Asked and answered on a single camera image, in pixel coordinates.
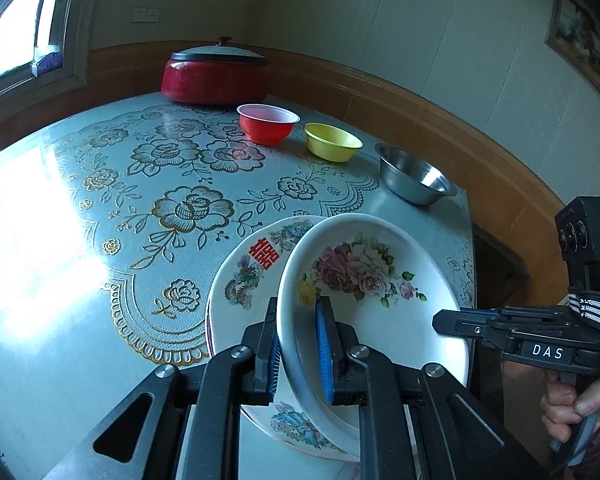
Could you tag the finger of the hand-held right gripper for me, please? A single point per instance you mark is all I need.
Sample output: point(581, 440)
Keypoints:
point(465, 327)
point(480, 312)

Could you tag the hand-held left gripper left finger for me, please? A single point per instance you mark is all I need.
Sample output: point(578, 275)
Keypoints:
point(275, 360)

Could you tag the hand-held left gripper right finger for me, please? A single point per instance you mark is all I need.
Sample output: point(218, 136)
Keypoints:
point(325, 355)

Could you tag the white bowl with pink flowers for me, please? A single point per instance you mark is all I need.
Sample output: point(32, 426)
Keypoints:
point(380, 310)

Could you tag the white plate red symbol print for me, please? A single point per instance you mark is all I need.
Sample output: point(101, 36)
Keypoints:
point(240, 280)

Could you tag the large purple-rimmed floral plate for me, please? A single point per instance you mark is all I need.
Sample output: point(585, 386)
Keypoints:
point(342, 472)

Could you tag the stainless steel bowl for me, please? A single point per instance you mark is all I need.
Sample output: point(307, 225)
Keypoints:
point(412, 177)

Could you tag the yellow plastic bowl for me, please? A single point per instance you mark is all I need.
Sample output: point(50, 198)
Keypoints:
point(332, 145)

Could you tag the red plastic bowl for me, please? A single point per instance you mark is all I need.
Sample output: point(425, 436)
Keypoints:
point(265, 127)

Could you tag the person's right hand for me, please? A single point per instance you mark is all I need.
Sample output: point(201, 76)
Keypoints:
point(560, 405)

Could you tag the blue gold lace tablecloth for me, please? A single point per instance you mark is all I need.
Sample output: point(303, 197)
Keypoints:
point(180, 210)

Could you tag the red cooking pot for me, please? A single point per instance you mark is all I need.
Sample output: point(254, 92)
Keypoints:
point(215, 82)

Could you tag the grey pot lid red knob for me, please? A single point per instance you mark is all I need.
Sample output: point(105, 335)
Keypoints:
point(220, 54)

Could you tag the blue tissue box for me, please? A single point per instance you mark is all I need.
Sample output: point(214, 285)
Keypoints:
point(47, 60)

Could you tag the framed wall picture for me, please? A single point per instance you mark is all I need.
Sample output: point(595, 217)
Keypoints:
point(580, 35)

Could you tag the white wall socket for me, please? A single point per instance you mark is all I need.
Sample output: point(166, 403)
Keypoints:
point(146, 14)

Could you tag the window with grey frame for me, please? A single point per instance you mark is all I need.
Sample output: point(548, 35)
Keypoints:
point(10, 25)

